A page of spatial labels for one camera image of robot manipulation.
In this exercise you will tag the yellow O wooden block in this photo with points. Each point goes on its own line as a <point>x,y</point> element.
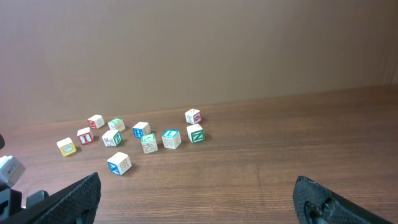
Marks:
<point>66,146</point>

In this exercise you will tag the green Z wooden block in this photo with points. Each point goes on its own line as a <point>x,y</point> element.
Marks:
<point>195,133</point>

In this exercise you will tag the green side plain wooden block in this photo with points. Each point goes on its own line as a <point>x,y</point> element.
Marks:
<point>112,138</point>

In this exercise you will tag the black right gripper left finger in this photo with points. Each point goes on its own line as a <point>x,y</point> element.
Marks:
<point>75,204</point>

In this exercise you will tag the blue L wooden block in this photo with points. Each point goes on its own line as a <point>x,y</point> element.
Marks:
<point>171,139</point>

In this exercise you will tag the green V wooden block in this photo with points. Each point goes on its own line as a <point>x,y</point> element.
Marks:
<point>149,143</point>

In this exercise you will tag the blue X B wooden block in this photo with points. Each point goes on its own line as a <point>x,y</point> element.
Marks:
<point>119,163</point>

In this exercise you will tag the red top left wooden block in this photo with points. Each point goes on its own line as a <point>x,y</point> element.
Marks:
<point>96,121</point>

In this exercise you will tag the blue H wooden block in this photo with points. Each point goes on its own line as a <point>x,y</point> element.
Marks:
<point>141,129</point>

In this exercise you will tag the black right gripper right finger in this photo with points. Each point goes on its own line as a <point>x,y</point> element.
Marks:
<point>316,204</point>

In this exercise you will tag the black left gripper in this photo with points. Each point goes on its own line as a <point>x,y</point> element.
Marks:
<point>11,200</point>

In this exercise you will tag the red I wooden block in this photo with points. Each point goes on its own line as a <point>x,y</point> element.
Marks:
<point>85,136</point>

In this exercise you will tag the red 6 wooden block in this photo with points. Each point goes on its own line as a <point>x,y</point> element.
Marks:
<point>193,116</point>

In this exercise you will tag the green N wooden block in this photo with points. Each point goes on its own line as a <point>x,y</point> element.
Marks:
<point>116,124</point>

